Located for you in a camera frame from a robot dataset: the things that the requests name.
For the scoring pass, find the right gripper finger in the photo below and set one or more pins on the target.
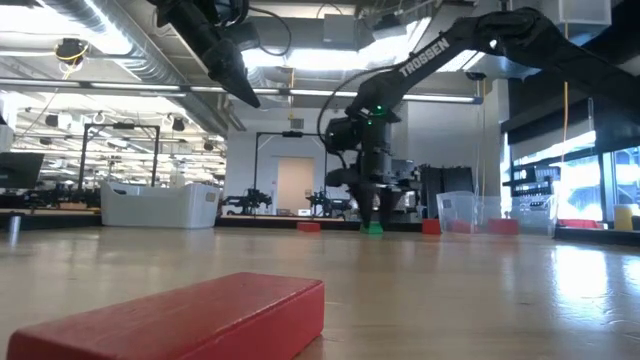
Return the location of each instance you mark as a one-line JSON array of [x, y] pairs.
[[367, 200], [386, 202]]

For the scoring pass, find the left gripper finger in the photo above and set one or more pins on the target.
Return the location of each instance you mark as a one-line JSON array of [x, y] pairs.
[[230, 70]]

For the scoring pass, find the green wooden block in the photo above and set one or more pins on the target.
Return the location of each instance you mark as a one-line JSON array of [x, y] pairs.
[[372, 230]]

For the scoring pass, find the long red wooden block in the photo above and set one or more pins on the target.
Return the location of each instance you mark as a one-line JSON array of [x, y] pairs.
[[502, 226], [175, 320]]

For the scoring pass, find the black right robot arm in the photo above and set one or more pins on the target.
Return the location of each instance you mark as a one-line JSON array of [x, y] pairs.
[[425, 57]]

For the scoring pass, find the black background robot arm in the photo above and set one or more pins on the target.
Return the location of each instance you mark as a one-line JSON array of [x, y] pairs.
[[325, 202], [250, 200]]

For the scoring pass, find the dark shelf unit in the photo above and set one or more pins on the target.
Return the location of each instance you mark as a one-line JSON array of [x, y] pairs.
[[407, 202]]

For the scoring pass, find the black cabinet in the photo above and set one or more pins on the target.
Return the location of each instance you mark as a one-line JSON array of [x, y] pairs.
[[445, 182]]

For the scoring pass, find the clear plastic bin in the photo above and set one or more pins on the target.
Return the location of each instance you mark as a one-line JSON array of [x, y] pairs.
[[455, 205]]

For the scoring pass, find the door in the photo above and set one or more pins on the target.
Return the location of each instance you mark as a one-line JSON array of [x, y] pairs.
[[295, 185]]

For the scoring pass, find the long ceiling light fixture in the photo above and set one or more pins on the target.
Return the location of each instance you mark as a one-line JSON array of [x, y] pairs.
[[135, 86]]

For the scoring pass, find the black equipment rack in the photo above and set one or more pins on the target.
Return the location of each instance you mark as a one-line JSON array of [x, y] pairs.
[[532, 180]]

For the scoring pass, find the white plastic bin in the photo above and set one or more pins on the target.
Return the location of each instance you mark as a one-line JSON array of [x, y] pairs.
[[160, 205]]

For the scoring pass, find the red flat object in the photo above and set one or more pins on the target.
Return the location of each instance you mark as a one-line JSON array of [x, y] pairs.
[[577, 223]]

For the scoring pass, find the black monitor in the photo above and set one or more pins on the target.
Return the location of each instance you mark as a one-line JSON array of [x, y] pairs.
[[20, 170]]

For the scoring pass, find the yellow cylinder container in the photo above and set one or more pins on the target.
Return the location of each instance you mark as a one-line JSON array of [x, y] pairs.
[[623, 214]]

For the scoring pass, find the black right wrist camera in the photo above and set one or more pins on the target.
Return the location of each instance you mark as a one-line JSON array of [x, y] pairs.
[[340, 177]]

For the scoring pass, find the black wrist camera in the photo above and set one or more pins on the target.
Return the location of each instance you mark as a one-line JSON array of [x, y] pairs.
[[340, 177], [245, 36]]

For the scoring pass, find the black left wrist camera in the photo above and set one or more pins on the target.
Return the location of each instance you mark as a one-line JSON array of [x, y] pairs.
[[245, 36]]

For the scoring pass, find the silver air duct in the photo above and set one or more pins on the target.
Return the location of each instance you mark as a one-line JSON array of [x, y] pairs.
[[115, 40]]

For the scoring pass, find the grey wall vent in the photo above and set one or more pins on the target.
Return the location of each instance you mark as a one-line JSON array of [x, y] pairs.
[[297, 123]]

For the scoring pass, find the black gantry frame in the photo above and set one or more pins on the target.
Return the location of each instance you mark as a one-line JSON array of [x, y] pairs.
[[292, 134], [120, 126]]

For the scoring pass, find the black metal table frame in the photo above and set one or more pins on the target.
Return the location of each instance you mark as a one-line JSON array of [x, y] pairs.
[[275, 224]]

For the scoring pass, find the silver metal post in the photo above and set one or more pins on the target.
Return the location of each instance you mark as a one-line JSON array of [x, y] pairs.
[[14, 230]]

